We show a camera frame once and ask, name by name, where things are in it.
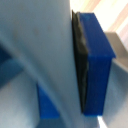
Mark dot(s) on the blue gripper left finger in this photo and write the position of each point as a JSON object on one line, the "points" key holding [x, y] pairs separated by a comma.
{"points": [[46, 105]]}

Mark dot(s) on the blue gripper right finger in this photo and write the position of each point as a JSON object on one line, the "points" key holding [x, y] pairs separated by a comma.
{"points": [[98, 66]]}

